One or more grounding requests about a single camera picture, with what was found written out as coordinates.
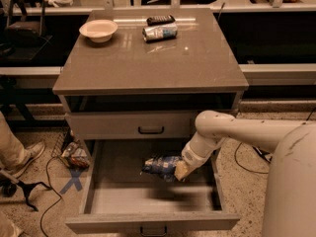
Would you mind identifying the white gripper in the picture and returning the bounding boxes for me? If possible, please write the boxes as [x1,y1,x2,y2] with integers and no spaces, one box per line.
[174,132,220,181]

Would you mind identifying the blue chip bag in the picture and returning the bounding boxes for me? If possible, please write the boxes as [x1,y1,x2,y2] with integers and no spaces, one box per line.
[141,156,182,182]

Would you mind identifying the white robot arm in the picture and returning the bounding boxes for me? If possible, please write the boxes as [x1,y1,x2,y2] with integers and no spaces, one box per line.
[175,111,316,237]

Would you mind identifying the closed grey upper drawer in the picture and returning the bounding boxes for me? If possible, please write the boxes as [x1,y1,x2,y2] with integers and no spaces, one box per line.
[66,111,198,140]

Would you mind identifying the open grey lower drawer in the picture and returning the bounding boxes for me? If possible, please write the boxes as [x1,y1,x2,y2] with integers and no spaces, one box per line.
[66,139,240,237]

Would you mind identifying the grey drawer cabinet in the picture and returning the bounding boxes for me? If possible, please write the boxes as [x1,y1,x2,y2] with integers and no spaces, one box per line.
[53,8,248,151]

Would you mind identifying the blue tape cross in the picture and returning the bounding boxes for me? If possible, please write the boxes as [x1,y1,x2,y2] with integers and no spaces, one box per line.
[60,169,83,195]

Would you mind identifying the silver blue soda can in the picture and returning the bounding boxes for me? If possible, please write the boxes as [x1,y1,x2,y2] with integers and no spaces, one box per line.
[142,23,178,42]

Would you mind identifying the grey sneaker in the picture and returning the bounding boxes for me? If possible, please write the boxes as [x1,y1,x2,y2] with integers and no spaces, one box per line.
[11,141,45,178]

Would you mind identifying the black remote control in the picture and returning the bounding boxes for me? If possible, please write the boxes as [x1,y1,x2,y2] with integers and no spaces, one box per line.
[146,15,175,26]

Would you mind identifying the white bowl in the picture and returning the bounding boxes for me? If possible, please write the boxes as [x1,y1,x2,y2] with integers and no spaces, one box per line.
[79,20,118,43]

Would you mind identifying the person leg beige trousers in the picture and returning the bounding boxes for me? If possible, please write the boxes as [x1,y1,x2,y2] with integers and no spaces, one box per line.
[0,112,30,175]

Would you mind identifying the black stand base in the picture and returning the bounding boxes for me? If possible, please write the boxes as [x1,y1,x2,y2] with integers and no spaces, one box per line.
[0,169,50,211]

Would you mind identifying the black chair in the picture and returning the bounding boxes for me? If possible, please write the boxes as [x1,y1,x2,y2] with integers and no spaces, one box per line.
[5,0,49,47]

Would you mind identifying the black floor cable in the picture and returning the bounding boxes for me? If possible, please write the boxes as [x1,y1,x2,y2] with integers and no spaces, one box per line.
[233,116,312,175]

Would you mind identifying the wire basket with snacks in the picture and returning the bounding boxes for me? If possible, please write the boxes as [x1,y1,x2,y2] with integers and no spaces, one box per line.
[51,128,90,169]

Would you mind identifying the black cable left floor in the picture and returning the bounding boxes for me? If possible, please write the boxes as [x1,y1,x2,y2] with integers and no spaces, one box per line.
[39,156,67,237]

